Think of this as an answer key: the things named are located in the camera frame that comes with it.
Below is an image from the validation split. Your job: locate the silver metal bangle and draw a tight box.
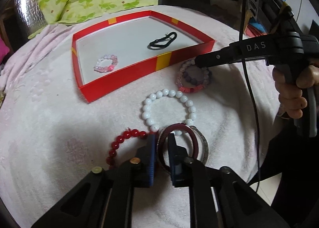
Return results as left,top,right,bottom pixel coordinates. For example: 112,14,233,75
159,125,209,175

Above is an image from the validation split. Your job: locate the red bead bracelet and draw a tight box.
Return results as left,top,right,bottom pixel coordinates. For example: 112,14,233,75
105,128,149,171

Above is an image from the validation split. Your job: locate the dark red bangle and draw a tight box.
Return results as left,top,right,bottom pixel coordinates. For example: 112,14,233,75
157,123,199,174

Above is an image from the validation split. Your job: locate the purple bead bracelet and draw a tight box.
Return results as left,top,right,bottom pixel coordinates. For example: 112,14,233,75
183,64,213,89

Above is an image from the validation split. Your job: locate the pink pearl bracelet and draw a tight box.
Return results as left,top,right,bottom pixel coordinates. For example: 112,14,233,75
176,59,213,94

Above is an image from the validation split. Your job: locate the pink white bead bracelet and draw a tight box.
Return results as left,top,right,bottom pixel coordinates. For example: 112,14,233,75
94,54,119,74

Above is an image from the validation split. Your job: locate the black hair tie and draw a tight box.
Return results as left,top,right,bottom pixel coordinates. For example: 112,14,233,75
146,31,178,51

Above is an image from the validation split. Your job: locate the person's right hand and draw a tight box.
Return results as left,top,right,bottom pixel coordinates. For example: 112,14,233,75
273,59,318,119

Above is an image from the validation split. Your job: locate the red shallow box tray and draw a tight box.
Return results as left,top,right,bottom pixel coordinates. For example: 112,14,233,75
71,10,215,103

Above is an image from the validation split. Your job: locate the small patterned cloth pouch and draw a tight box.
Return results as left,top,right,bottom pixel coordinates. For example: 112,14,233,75
0,91,6,108

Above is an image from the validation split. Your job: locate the magenta pillow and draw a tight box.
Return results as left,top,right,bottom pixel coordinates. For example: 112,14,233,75
0,37,10,63

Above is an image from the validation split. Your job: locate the silver foil insulation panel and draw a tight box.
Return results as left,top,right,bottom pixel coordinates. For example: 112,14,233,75
14,0,47,36

